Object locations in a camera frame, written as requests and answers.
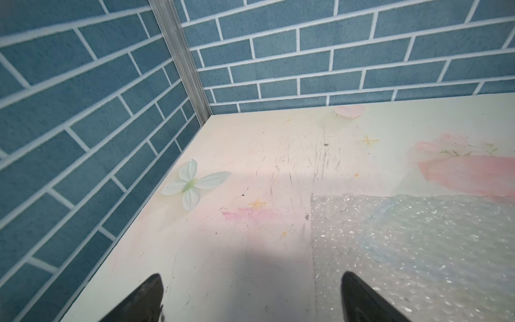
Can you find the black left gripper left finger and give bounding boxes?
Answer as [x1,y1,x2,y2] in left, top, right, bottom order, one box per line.
[100,273,164,322]

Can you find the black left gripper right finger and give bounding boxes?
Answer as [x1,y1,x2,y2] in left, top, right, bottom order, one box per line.
[341,271,410,322]

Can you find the clear bubble wrap sheet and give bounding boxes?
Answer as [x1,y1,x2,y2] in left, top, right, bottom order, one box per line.
[311,195,514,321]

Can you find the aluminium corner post left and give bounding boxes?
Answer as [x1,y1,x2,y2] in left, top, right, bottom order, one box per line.
[149,0,212,127]

